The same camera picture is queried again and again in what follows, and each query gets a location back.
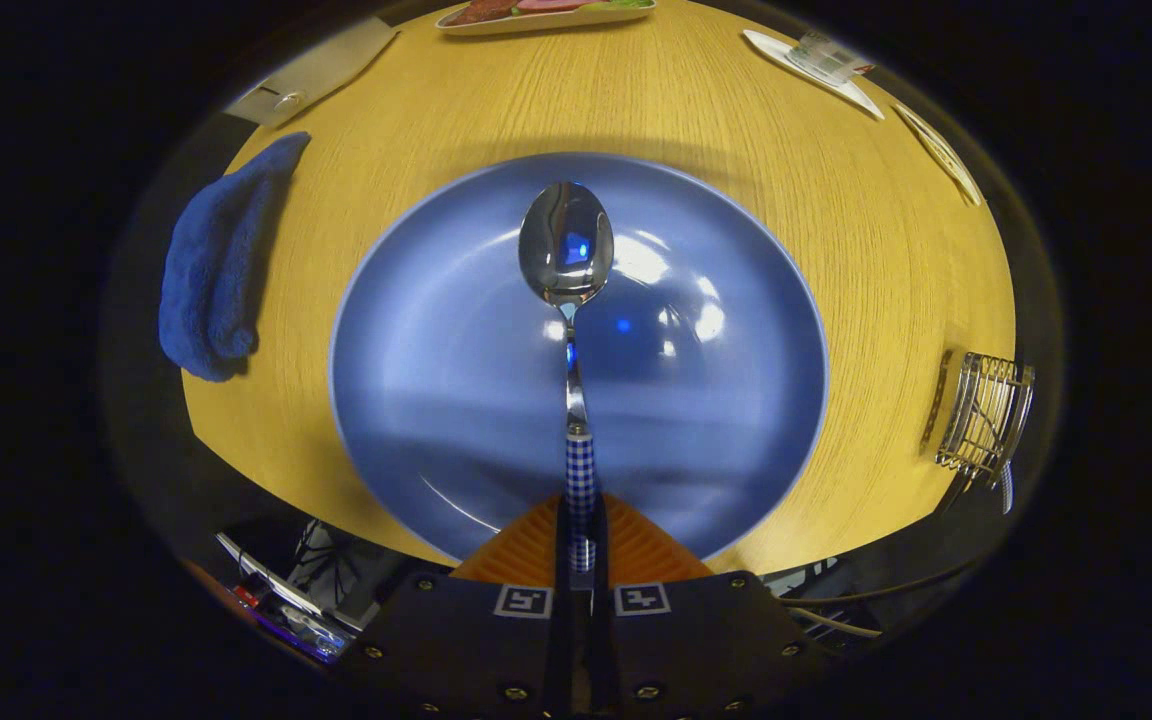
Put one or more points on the blue round plate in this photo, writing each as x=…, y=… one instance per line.
x=436, y=350

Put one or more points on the white square coaster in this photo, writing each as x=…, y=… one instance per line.
x=856, y=95

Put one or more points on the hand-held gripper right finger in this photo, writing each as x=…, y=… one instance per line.
x=696, y=650

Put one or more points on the purple-lit device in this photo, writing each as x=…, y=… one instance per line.
x=306, y=632

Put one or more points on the white power strip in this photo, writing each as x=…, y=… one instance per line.
x=266, y=582

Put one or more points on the white divided grain dish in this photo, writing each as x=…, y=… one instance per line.
x=946, y=160

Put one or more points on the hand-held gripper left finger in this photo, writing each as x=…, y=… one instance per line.
x=466, y=650

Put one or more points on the grey food plate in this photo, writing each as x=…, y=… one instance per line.
x=536, y=22

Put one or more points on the white toaster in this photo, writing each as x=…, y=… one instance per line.
x=326, y=70

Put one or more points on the pink ham slice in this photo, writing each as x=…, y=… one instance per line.
x=556, y=4

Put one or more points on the green lettuce leaf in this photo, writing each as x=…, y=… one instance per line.
x=626, y=4

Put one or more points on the brown steak piece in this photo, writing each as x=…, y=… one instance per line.
x=481, y=10

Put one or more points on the blue folded towel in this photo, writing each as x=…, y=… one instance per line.
x=211, y=280

